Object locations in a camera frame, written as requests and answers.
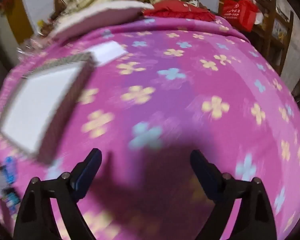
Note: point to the wooden door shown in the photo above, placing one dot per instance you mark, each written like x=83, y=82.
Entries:
x=18, y=17

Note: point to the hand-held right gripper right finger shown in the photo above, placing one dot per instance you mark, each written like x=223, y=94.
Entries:
x=207, y=180

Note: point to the red frilled cushion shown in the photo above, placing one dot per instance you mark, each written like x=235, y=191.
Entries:
x=180, y=8

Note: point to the clear plastic bag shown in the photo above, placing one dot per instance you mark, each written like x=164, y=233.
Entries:
x=33, y=46

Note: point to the chevron patterned tray box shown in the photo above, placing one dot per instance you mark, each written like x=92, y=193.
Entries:
x=40, y=100

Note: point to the white paper sheet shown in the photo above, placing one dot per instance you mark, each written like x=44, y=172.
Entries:
x=107, y=51

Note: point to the pale pink pillow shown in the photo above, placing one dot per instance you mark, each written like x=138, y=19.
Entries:
x=97, y=17

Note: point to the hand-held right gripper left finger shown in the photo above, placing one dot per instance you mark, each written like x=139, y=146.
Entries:
x=86, y=177

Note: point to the colourful packet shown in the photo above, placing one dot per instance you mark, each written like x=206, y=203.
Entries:
x=2, y=180

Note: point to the red shopping bag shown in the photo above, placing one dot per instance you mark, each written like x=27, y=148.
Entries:
x=238, y=12

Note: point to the pink floral blanket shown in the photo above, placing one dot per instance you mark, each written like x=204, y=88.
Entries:
x=180, y=97

